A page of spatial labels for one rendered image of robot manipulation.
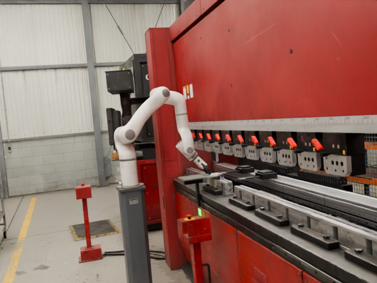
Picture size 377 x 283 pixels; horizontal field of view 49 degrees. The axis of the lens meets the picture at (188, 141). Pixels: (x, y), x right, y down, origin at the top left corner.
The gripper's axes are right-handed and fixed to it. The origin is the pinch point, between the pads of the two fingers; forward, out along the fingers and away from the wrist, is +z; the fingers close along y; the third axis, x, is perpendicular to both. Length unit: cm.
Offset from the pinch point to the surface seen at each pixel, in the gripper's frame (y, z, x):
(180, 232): -39, 2, 46
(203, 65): -3, -59, -53
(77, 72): 705, -176, -51
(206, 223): -51, 6, 32
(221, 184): -18.1, 8.1, 2.4
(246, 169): -6.5, 18.8, -21.0
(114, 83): 102, -96, -11
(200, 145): 19.8, -13.2, -13.4
